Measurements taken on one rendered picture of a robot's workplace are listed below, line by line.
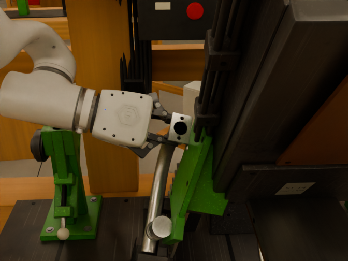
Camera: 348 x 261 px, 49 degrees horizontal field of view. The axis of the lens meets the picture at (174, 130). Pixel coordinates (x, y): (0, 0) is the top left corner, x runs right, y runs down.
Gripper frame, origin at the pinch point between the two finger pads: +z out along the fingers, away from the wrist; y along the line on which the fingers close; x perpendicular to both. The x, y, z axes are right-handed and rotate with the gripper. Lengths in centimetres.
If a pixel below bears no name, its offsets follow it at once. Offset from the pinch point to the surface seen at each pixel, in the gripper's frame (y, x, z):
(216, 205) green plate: -13.1, -3.7, 9.2
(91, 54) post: 18.8, 16.0, -19.8
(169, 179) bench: -2.1, 44.1, 9.2
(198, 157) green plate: -6.9, -11.1, 2.7
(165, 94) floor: 127, 298, 39
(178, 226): -17.7, -2.6, 3.1
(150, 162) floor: 35, 208, 25
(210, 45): -0.7, -34.7, -4.0
